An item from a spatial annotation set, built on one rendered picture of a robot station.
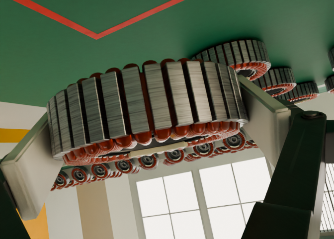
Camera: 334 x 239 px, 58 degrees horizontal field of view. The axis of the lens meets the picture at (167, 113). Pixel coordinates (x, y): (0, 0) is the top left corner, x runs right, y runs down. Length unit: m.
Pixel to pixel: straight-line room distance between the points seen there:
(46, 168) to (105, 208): 3.60
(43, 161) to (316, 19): 0.35
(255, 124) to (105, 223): 3.66
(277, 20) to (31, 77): 0.30
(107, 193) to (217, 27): 3.46
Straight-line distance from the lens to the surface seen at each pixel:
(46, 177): 0.17
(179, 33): 0.34
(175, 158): 1.56
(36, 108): 0.55
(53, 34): 0.30
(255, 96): 0.16
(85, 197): 3.93
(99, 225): 3.86
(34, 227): 3.63
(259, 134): 0.16
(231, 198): 6.89
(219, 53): 0.38
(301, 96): 0.78
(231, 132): 0.16
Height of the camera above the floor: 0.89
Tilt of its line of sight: 11 degrees down
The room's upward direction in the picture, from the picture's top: 168 degrees clockwise
